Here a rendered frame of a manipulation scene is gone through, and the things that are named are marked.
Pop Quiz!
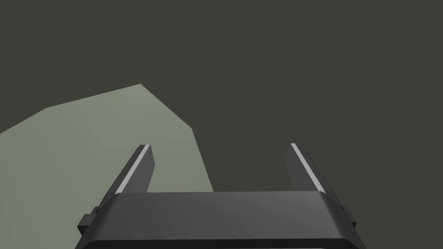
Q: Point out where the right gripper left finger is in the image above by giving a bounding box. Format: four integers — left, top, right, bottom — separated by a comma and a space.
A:
108, 144, 156, 199

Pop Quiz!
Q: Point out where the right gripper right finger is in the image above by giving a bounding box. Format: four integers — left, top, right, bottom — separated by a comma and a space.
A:
286, 142, 336, 199

